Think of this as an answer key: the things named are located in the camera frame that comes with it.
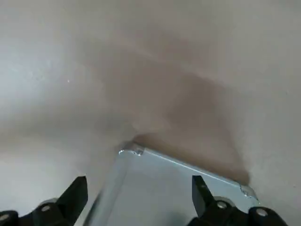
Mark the aluminium first-aid case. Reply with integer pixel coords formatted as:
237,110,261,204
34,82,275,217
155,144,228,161
83,140,261,226

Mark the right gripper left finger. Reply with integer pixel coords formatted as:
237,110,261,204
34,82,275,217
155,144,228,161
0,175,89,226

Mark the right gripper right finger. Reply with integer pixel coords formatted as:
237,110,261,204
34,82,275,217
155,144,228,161
185,175,284,226

